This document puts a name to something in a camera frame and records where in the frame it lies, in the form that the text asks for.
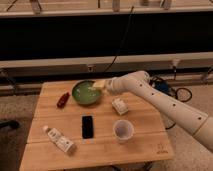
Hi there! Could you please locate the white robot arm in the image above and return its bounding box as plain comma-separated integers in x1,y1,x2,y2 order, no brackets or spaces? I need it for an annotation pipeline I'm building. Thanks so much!
93,71,213,153

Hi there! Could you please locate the green ceramic bowl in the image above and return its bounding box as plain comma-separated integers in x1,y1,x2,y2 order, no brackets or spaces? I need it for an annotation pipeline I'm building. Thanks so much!
72,80,102,105

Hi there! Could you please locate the small white box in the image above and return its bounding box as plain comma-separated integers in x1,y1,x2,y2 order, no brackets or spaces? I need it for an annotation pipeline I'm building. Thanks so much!
112,98,129,115

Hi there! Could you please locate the black smartphone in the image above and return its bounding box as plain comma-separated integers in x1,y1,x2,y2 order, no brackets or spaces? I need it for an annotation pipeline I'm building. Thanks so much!
82,116,94,139

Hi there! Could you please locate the dark red small bottle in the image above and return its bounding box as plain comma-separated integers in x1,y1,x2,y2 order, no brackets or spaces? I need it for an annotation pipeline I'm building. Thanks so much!
57,92,70,108

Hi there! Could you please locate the wooden table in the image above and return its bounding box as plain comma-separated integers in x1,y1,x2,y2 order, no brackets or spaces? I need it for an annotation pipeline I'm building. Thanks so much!
20,81,174,171

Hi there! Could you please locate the white paper cup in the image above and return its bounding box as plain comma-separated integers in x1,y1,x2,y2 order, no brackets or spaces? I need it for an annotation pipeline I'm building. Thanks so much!
113,120,134,143

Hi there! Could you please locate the white plastic bottle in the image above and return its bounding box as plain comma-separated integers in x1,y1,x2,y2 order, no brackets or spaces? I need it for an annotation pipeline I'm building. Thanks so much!
43,125,76,155

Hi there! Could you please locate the black chair base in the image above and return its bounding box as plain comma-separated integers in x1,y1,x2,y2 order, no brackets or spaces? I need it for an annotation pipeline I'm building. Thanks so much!
0,120,20,129

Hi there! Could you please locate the black hanging cable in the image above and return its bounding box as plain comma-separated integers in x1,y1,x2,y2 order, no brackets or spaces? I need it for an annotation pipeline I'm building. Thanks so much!
104,4,136,73

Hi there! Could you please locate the black floor cable coil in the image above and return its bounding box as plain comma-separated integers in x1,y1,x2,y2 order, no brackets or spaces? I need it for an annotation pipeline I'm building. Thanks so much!
148,75,193,130

